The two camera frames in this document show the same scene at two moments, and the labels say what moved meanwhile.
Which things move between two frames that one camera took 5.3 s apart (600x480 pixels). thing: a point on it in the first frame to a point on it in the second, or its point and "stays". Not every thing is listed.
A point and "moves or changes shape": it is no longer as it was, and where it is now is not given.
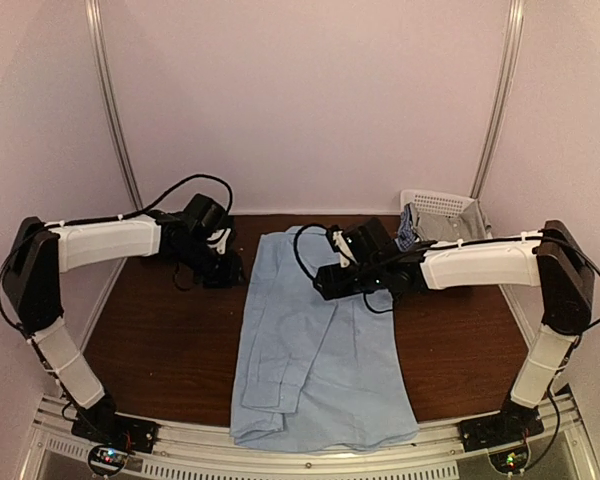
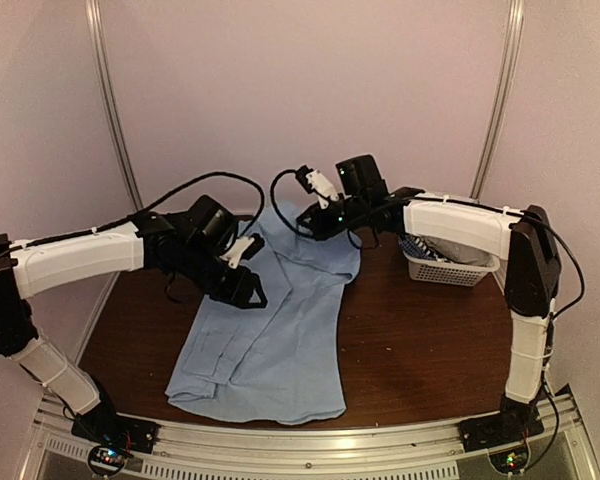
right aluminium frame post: [507, 76] stays
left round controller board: [107, 459] stays
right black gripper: [334, 287] to [322, 226]
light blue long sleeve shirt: [314, 375] moves or changes shape
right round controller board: [510, 461] stays
